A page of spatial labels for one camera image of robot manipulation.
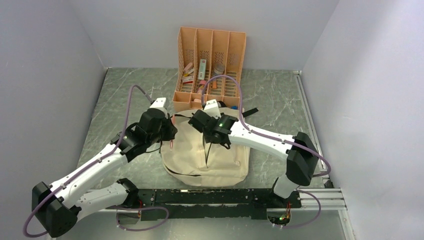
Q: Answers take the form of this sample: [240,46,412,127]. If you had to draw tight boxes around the beige canvas backpack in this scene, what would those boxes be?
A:
[160,109,251,188]

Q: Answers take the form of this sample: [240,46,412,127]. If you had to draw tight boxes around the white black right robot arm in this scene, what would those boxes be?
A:
[188,109,319,207]

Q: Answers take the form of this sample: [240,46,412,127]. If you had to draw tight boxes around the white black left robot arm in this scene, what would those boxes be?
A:
[31,106,177,238]

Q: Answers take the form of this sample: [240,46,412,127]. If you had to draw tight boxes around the pink tape roll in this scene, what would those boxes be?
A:
[196,80,207,94]

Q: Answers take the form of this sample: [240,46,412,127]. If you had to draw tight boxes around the red white small box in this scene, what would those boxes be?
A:
[182,62,195,84]

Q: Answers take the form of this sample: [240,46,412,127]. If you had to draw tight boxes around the grey glue stick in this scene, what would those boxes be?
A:
[212,63,225,89]

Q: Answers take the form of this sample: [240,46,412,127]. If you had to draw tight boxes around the teal white box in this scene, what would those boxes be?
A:
[197,58,207,80]

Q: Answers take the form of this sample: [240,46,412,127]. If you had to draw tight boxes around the orange plastic desk organizer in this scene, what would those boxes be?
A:
[172,27,247,112]

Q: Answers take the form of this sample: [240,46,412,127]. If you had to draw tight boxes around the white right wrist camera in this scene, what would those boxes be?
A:
[203,99,221,119]

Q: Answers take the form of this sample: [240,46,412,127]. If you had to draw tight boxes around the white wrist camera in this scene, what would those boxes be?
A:
[149,97,168,118]
[203,99,221,119]

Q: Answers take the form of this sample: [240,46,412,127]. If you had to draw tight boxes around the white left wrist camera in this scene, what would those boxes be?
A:
[149,97,168,118]

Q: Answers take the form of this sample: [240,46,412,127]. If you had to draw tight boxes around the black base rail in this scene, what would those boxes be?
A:
[119,188,302,221]

